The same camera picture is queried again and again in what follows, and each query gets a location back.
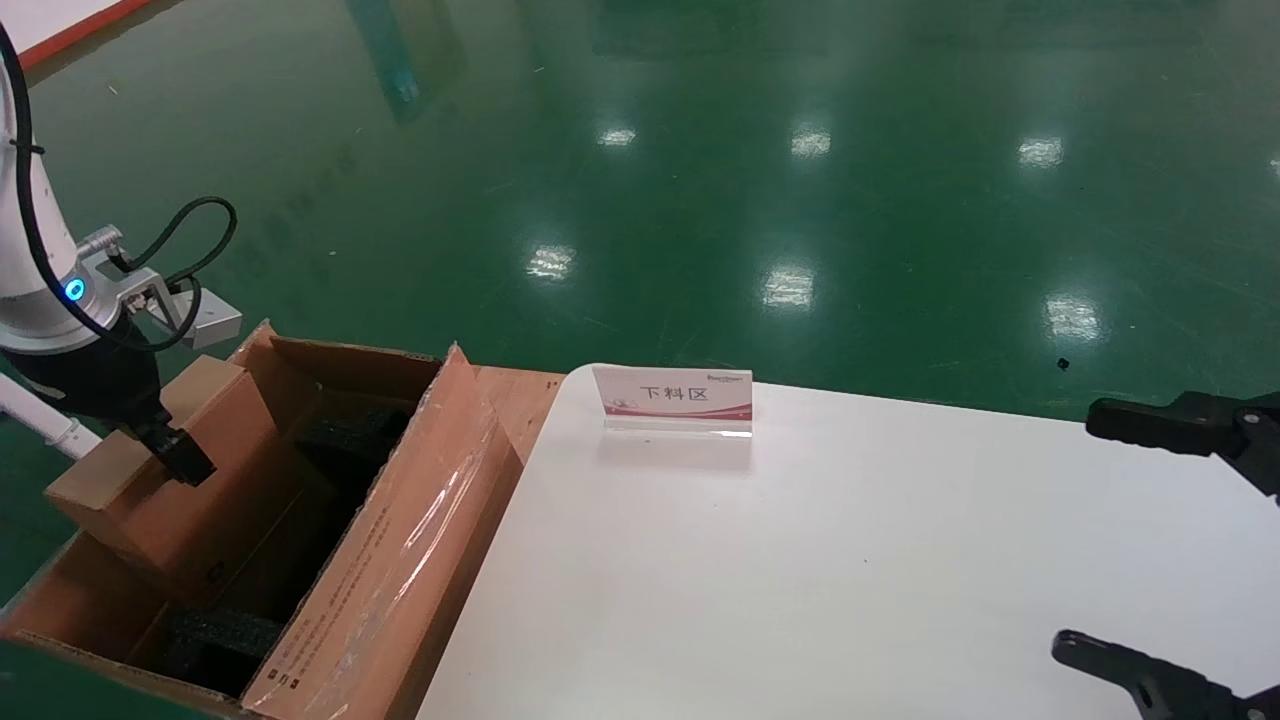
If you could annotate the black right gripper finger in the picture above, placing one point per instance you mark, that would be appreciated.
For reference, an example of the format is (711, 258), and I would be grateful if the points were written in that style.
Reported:
(1170, 422)
(1150, 680)

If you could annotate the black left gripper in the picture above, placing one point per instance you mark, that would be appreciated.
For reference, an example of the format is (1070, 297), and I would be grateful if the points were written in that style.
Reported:
(90, 385)

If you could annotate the small cardboard box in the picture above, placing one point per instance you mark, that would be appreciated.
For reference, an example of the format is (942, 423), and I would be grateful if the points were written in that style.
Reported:
(200, 520)

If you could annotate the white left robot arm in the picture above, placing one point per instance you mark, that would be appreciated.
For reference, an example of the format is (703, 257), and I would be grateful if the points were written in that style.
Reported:
(25, 250)

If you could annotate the large open cardboard box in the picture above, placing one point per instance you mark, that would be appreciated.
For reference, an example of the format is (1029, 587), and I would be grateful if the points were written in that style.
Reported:
(400, 560)

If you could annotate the black foam insert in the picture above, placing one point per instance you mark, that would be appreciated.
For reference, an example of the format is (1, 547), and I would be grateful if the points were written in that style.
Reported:
(350, 440)
(220, 640)

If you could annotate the acrylic sign with red print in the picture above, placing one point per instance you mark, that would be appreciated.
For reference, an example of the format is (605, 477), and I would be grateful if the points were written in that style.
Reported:
(675, 395)

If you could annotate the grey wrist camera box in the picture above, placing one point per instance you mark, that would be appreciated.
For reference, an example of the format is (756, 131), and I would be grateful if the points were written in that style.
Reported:
(215, 322)

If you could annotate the grey metal camera bracket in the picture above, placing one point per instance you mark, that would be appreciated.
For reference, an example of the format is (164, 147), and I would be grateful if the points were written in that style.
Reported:
(150, 300)

